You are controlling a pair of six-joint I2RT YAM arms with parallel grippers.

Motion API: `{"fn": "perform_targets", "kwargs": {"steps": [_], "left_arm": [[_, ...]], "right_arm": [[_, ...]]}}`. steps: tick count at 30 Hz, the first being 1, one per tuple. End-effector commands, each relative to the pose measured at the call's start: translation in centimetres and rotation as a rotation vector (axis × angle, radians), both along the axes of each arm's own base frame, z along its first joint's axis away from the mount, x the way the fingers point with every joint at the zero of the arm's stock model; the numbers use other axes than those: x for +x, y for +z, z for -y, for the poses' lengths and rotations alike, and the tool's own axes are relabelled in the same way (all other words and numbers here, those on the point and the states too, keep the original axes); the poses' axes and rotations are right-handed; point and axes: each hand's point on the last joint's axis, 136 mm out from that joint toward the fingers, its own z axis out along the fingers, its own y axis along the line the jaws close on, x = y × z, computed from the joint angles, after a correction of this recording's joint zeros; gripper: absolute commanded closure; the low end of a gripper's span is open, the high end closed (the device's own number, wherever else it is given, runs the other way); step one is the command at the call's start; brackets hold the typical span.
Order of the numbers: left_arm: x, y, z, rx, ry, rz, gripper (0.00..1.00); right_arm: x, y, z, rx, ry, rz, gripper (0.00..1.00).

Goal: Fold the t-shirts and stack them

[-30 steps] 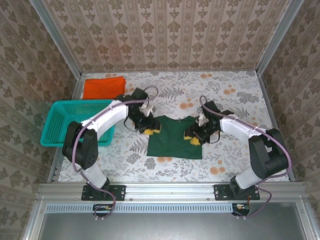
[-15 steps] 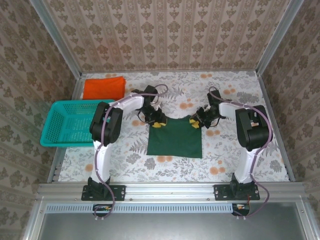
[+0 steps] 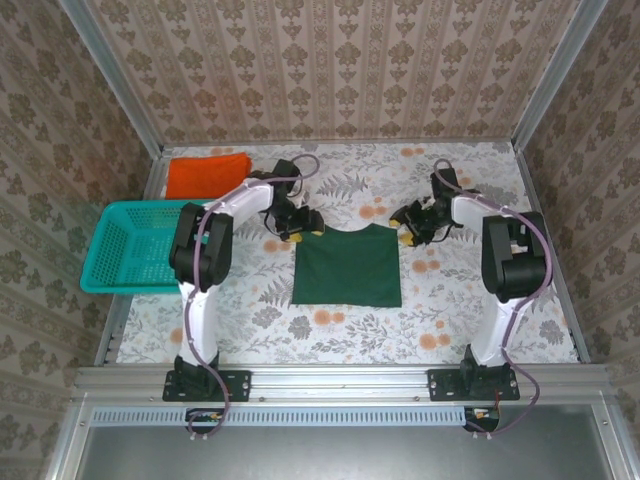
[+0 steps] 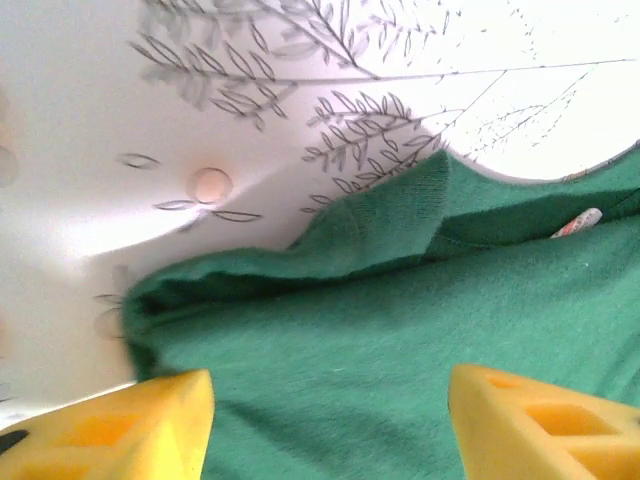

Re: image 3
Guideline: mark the dark green t-shirt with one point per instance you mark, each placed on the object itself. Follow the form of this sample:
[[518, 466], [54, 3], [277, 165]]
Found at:
[[345, 270]]

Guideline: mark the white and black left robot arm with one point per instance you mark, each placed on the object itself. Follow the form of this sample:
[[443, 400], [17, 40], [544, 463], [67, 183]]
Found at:
[[200, 325]]

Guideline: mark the folded orange t-shirt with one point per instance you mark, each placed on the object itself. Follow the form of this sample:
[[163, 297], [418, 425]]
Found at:
[[205, 175]]

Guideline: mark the floral patterned table cover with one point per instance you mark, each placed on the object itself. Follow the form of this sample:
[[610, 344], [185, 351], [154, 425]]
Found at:
[[350, 340]]

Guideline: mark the teal plastic basket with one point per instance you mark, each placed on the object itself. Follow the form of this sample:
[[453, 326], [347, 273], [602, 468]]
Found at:
[[130, 250]]

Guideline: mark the grey metal panel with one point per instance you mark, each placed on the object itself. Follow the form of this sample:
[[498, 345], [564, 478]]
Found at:
[[325, 455]]

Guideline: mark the long aluminium base rail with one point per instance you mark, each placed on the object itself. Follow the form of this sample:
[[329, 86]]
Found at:
[[340, 382]]

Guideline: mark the aluminium side rail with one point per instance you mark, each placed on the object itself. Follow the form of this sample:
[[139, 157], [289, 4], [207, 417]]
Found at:
[[112, 332], [570, 320]]

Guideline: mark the aluminium corner post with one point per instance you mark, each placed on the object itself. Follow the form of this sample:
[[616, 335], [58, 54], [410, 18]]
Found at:
[[115, 75], [556, 75]]

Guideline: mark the aluminium lower frame bar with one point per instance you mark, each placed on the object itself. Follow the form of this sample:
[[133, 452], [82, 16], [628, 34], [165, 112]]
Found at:
[[67, 445], [617, 450]]

